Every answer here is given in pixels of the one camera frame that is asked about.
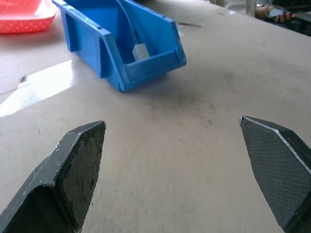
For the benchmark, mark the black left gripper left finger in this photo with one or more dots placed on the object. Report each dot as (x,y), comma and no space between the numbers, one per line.
(60,179)

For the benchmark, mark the red perforated plastic basket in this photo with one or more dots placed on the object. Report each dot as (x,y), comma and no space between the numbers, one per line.
(23,17)

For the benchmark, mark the dark smartphone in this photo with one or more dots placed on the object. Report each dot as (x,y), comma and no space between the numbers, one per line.
(279,11)

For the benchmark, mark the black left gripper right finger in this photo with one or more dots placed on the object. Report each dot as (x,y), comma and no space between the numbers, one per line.
(279,170)

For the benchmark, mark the bystander's hand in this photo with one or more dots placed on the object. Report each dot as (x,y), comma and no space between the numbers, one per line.
(284,16)

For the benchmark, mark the blue plastic storage bin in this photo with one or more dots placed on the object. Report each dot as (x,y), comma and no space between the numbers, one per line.
(116,43)

